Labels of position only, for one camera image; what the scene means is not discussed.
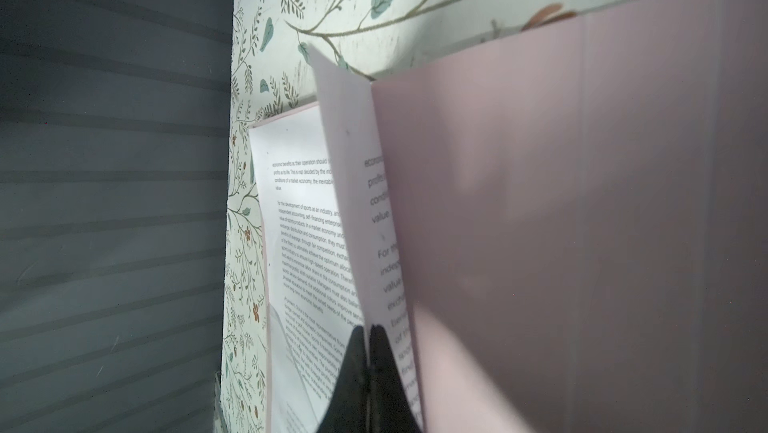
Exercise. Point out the floral patterned table mat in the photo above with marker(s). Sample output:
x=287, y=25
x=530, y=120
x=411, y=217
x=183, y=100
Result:
x=269, y=75

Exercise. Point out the white printed paper sheet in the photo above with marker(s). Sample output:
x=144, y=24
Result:
x=312, y=299

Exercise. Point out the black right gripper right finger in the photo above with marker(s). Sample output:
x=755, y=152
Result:
x=390, y=411

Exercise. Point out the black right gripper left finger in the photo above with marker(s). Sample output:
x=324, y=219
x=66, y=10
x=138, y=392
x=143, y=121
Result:
x=348, y=406

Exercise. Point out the pink file folder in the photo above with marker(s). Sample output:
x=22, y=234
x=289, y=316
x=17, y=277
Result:
x=581, y=215

